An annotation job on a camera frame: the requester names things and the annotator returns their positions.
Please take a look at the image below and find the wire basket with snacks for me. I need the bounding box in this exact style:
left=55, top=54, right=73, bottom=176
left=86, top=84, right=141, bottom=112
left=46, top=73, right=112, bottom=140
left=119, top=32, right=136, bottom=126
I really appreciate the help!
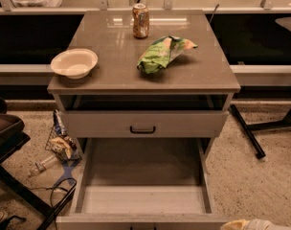
left=47, top=109, right=80, bottom=162

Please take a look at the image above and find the black floor cable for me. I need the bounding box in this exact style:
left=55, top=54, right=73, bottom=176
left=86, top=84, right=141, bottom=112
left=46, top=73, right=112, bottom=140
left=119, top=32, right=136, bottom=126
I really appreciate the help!
left=26, top=177, right=78, bottom=230

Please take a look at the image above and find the black stand base right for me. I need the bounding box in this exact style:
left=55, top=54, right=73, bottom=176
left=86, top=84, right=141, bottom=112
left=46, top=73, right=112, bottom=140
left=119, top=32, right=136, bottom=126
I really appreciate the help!
left=230, top=104, right=291, bottom=160

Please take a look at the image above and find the drawer with black handle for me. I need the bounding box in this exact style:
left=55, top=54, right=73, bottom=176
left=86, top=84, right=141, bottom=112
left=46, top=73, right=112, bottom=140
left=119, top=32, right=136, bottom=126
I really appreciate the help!
left=56, top=138, right=226, bottom=230
left=61, top=111, right=228, bottom=138

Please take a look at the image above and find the clear plastic bottle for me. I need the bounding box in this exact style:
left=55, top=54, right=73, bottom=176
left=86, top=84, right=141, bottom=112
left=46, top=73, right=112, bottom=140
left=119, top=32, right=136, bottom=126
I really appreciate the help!
left=28, top=155, right=58, bottom=177

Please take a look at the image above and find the brown soda can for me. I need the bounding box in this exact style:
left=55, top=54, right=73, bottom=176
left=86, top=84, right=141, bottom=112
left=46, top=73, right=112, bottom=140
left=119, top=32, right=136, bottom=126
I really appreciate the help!
left=132, top=3, right=149, bottom=38

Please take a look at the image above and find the grey drawer cabinet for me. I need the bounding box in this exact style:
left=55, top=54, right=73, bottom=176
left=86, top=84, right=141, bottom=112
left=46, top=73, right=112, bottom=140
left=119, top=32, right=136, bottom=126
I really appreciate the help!
left=46, top=10, right=241, bottom=160

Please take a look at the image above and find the white bowl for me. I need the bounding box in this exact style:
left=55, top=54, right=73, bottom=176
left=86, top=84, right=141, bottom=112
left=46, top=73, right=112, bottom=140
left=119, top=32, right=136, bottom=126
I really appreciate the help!
left=51, top=49, right=98, bottom=79

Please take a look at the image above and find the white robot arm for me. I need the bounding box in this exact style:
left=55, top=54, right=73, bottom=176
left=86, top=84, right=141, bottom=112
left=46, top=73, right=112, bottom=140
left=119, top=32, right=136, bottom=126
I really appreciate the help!
left=220, top=218, right=291, bottom=230

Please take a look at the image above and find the green chip bag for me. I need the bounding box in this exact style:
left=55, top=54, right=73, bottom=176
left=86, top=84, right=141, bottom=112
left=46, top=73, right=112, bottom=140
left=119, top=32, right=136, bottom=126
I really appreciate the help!
left=137, top=35, right=197, bottom=74

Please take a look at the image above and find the black chair left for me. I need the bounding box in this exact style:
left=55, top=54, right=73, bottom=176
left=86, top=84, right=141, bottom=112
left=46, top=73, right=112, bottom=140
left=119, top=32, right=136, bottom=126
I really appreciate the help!
left=0, top=101, right=65, bottom=230

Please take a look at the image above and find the blue tape strip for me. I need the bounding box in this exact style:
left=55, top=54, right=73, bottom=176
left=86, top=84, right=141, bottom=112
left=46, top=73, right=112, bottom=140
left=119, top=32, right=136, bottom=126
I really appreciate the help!
left=55, top=160, right=79, bottom=186

